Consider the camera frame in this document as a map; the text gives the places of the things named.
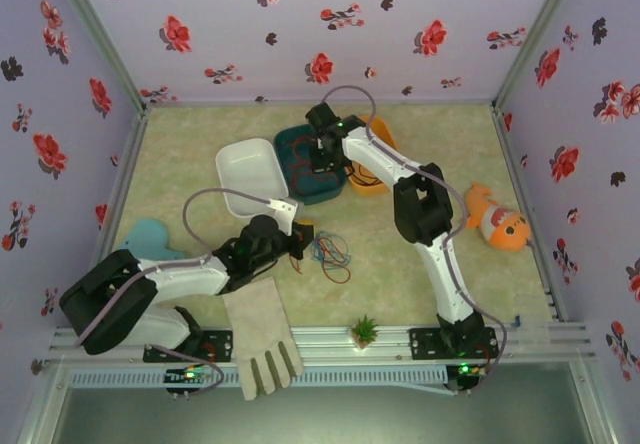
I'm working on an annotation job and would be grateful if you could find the thin red cable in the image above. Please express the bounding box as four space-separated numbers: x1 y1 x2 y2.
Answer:
290 136 342 191
319 248 353 286

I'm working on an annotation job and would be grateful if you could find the thin blue cable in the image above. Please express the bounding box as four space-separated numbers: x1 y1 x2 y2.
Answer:
309 231 351 269

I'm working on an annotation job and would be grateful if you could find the thin black cable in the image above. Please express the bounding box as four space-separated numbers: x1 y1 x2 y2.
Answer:
348 161 385 188

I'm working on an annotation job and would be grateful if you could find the teal plastic bin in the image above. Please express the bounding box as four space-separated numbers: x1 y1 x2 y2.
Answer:
273 123 348 207

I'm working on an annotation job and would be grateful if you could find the orange plastic bin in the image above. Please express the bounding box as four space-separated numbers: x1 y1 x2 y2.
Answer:
347 115 401 198

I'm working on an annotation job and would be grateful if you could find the white plastic bin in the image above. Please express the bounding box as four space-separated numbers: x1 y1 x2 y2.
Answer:
214 137 290 220

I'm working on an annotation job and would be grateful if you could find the grey leather work glove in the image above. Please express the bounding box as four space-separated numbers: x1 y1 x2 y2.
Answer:
222 277 305 403

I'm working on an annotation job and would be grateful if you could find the small potted green plant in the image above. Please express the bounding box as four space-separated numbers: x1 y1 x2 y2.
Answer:
349 313 380 351

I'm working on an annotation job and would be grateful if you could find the light blue plush toy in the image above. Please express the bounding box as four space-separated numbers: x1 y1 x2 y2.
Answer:
123 217 190 261

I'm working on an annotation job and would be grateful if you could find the orange fish plush toy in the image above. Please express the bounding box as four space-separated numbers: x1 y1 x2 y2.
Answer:
463 182 534 254

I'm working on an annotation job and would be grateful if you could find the grey left arm cable sleeve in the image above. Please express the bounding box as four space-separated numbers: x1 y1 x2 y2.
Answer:
74 188 281 398

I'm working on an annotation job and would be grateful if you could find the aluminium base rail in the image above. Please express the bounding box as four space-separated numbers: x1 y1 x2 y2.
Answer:
47 324 599 365

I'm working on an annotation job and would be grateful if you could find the white slotted cable duct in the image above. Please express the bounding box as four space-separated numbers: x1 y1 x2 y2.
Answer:
67 367 449 390

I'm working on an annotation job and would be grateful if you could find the aluminium side rail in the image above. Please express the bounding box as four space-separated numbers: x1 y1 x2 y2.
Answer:
491 103 570 323
74 106 151 328

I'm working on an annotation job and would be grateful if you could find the aluminium corner post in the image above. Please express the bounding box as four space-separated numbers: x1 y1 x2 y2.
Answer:
47 0 151 113
492 0 587 113

